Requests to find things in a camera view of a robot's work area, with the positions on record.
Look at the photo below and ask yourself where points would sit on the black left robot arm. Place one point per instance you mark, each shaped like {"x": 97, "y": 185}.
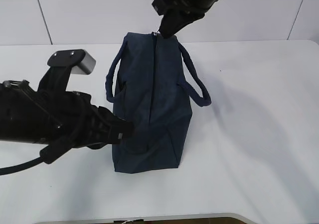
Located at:
{"x": 61, "y": 121}

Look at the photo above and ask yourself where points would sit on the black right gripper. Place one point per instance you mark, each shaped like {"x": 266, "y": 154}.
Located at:
{"x": 174, "y": 18}

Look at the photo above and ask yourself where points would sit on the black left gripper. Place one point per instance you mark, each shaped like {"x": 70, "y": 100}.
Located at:
{"x": 85, "y": 125}

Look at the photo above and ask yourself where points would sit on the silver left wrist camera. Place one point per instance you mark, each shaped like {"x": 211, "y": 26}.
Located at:
{"x": 62, "y": 64}

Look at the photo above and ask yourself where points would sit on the dark blue lunch bag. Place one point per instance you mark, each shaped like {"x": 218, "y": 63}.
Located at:
{"x": 152, "y": 83}

